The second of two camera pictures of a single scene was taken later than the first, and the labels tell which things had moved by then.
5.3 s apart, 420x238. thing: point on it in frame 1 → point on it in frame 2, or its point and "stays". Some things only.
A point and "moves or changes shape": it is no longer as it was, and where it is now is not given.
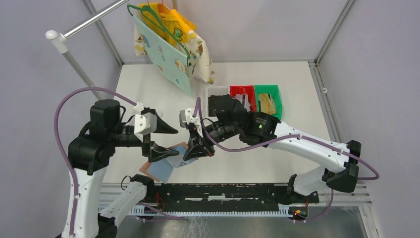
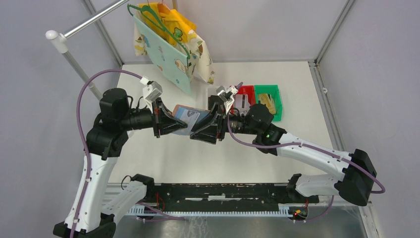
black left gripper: (155, 151) → (169, 123)
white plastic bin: (214, 90) stays
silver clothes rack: (60, 39) stays
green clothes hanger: (150, 14) stays
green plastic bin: (274, 92) stays
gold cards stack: (267, 105) stays
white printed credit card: (177, 160) moves or changes shape
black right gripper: (195, 139) → (205, 132)
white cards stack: (246, 104) stays
